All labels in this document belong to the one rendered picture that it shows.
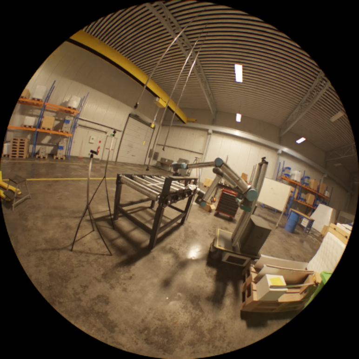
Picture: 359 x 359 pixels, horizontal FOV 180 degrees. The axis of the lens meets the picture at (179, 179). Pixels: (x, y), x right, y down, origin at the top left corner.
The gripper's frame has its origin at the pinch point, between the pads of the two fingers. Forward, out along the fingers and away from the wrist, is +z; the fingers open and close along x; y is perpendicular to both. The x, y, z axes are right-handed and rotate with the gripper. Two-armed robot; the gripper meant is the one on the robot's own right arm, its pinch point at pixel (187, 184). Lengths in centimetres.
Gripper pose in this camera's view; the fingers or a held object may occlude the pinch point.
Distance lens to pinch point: 188.3
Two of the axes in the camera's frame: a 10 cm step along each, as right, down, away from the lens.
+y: -2.2, 6.9, 6.9
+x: 5.0, -5.3, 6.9
